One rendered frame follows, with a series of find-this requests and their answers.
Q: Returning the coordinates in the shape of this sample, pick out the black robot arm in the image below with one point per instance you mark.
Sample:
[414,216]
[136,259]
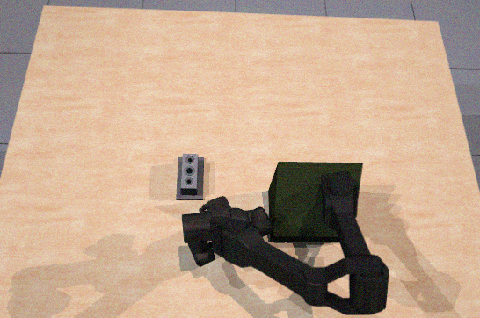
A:
[234,238]

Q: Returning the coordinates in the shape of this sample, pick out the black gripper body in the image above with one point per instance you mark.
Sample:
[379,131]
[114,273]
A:
[202,252]

